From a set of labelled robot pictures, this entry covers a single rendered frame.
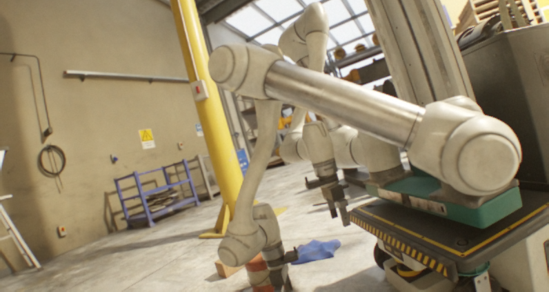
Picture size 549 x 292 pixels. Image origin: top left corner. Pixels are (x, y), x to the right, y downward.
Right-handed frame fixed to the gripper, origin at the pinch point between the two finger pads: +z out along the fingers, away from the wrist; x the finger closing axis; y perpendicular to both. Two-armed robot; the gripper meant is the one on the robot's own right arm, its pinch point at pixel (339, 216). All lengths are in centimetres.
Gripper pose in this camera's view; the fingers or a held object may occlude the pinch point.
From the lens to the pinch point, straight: 108.4
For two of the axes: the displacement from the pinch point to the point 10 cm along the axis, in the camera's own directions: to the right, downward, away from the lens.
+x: -1.3, 0.8, 9.9
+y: 9.5, -2.8, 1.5
